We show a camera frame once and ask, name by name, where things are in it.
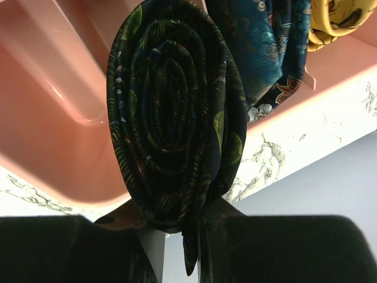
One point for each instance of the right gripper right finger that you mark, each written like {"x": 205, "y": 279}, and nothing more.
{"x": 234, "y": 247}

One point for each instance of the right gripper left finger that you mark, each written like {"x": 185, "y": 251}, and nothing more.
{"x": 117, "y": 247}

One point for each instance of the dark patterned necktie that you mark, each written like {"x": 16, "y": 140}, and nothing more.
{"x": 177, "y": 115}

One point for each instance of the pink divided organizer box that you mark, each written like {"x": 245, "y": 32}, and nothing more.
{"x": 54, "y": 131}

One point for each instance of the rolled dark blue tie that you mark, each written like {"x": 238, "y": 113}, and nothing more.
{"x": 268, "y": 41}

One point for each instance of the rolled gold tie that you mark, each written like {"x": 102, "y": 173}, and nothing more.
{"x": 331, "y": 19}

